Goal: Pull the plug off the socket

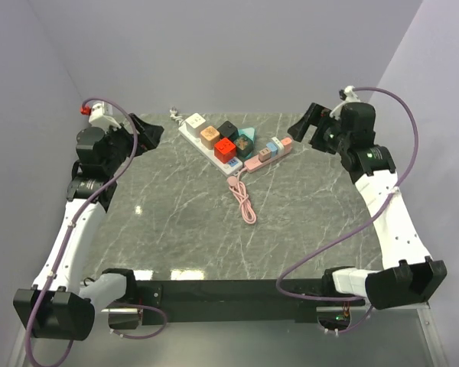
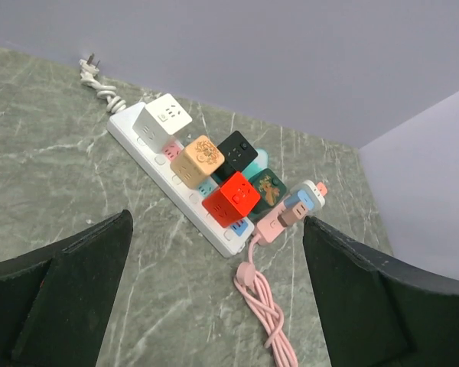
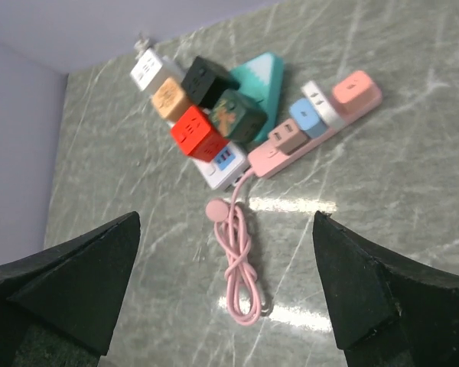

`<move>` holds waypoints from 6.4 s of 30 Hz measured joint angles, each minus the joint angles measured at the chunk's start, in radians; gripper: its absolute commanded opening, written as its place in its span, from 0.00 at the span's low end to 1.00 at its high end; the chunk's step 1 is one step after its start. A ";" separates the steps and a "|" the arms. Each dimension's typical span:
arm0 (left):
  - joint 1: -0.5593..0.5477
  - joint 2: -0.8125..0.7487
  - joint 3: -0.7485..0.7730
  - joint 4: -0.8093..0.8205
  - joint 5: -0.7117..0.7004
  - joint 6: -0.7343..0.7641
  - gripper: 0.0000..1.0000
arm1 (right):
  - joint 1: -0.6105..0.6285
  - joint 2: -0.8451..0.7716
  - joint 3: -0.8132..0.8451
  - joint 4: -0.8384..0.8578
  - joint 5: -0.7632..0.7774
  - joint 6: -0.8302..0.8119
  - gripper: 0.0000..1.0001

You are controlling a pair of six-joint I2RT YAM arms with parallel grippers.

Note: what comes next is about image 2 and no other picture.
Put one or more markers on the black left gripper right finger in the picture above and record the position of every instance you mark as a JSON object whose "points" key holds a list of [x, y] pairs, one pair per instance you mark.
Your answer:
{"points": [[376, 310]]}

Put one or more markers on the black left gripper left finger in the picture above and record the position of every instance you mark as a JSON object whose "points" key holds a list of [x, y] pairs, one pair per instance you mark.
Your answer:
{"points": [[56, 301]]}

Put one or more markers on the mauve dual usb charger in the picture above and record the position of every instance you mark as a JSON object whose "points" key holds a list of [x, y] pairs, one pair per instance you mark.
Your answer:
{"points": [[290, 216]]}

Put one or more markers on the pink power strip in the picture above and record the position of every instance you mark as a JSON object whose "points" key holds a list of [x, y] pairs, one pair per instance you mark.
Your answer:
{"points": [[269, 228]]}

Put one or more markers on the blue usb charger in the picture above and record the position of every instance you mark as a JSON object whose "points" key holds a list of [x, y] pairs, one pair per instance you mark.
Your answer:
{"points": [[300, 196]]}

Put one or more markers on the white power strip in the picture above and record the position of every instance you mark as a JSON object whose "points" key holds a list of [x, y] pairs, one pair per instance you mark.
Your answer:
{"points": [[227, 241]]}

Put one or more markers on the red cube socket adapter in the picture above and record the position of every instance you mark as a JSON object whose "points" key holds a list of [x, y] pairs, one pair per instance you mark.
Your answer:
{"points": [[232, 201]]}

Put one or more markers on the beige cube socket adapter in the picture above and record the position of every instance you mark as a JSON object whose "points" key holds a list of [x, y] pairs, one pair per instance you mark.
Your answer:
{"points": [[197, 161]]}

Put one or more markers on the white cube socket adapter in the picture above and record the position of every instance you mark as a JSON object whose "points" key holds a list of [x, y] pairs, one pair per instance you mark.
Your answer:
{"points": [[159, 121]]}

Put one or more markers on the white flat plug adapter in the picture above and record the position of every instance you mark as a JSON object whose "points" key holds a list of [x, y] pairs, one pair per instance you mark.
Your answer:
{"points": [[315, 193]]}

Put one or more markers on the black cube socket adapter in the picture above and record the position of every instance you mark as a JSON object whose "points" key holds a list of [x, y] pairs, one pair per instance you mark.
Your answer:
{"points": [[238, 154]]}

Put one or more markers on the dark green cube adapter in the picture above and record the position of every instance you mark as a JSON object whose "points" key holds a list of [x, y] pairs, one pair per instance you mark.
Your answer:
{"points": [[271, 190]]}

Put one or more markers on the teal triangular power strip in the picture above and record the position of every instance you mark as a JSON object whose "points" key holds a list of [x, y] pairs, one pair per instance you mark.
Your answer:
{"points": [[260, 163]]}

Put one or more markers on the white power strip cable plug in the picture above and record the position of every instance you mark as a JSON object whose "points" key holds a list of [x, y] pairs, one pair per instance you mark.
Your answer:
{"points": [[88, 77]]}

